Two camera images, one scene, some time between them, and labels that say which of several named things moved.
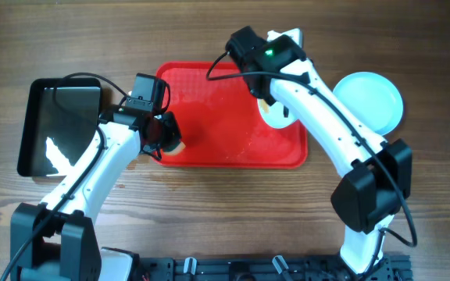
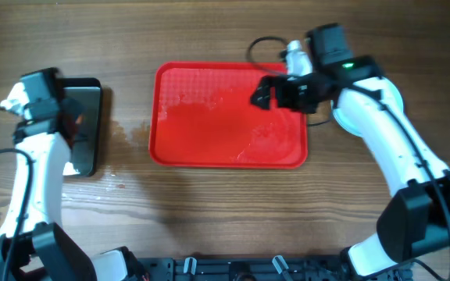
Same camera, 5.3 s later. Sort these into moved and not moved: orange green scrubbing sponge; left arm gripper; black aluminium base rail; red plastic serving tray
Moved: left arm gripper; orange green scrubbing sponge
Not moved: black aluminium base rail; red plastic serving tray
